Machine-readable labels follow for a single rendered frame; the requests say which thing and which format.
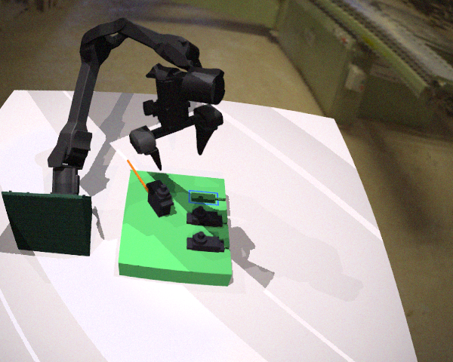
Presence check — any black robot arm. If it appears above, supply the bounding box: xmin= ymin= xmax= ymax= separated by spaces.
xmin=48 ymin=17 xmax=225 ymax=195

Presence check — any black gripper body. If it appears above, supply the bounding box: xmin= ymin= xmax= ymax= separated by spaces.
xmin=129 ymin=98 xmax=223 ymax=155

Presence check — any green flat deck plate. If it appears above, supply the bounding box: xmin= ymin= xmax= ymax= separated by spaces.
xmin=118 ymin=170 xmax=233 ymax=287

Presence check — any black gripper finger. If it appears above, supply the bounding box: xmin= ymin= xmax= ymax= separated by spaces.
xmin=195 ymin=124 xmax=217 ymax=155
xmin=144 ymin=147 xmax=162 ymax=170

